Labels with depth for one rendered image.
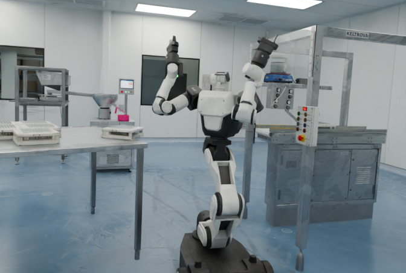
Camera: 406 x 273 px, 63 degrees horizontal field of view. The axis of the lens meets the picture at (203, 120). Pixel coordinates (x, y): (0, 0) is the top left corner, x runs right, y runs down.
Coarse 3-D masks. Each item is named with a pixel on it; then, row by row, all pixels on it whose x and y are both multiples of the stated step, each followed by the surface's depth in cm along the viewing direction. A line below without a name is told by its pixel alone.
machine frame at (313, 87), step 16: (320, 32) 220; (336, 32) 223; (368, 32) 231; (320, 48) 221; (320, 64) 222; (352, 64) 346; (304, 160) 229; (304, 176) 229; (304, 192) 229; (304, 208) 231; (304, 224) 232; (304, 240) 233
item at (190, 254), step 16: (192, 240) 238; (192, 256) 216; (208, 256) 217; (224, 256) 218; (240, 256) 219; (256, 256) 204; (192, 272) 190; (208, 272) 192; (224, 272) 194; (240, 272) 196; (256, 272) 198
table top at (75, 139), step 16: (64, 128) 292; (80, 128) 297; (96, 128) 302; (0, 144) 203; (16, 144) 206; (48, 144) 211; (64, 144) 213; (80, 144) 216; (96, 144) 218; (112, 144) 221; (128, 144) 225; (144, 144) 232
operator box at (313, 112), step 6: (300, 108) 224; (312, 108) 212; (318, 108) 213; (300, 114) 224; (312, 114) 212; (318, 114) 213; (300, 120) 224; (312, 120) 212; (300, 126) 224; (306, 126) 217; (312, 126) 213; (300, 132) 224; (306, 132) 217; (312, 132) 213; (312, 138) 214; (306, 144) 217; (312, 144) 214
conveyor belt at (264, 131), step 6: (258, 132) 314; (264, 132) 303; (270, 132) 295; (276, 132) 297; (282, 132) 299; (288, 132) 301; (294, 132) 303; (318, 132) 310; (324, 132) 312; (330, 132) 314; (336, 132) 316; (342, 132) 318; (348, 132) 320; (354, 132) 323; (360, 132) 325; (366, 132) 328; (372, 132) 330
